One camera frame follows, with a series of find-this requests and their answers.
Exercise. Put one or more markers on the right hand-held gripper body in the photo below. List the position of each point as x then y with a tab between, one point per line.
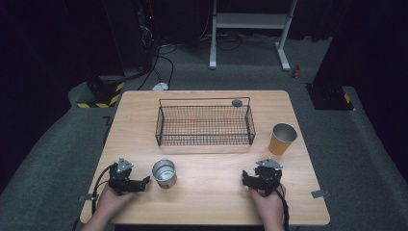
267	178

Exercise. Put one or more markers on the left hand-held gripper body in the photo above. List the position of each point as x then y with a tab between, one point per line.
121	179

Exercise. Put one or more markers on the silver metal cup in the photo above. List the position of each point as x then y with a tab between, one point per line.
164	173

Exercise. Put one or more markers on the orange cup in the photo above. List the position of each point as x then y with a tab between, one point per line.
281	139

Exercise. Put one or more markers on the person's left hand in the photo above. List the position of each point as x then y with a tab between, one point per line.
110	200

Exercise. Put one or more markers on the person's right hand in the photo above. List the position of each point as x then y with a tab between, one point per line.
267	203

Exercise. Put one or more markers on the grey tape strip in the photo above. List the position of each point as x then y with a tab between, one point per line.
320	193
84	198

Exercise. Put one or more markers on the grey round sticker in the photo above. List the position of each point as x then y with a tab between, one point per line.
237	103

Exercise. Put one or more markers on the black yellow striped stand base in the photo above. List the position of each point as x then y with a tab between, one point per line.
106	93

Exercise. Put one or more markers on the black stand base yellow mark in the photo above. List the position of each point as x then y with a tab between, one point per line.
330	97

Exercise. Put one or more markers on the small red object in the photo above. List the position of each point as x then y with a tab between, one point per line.
296	71

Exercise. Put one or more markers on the dark equipment rack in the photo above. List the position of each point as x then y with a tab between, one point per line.
146	35

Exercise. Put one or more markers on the white metal stand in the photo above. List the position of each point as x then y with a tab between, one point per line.
250	20

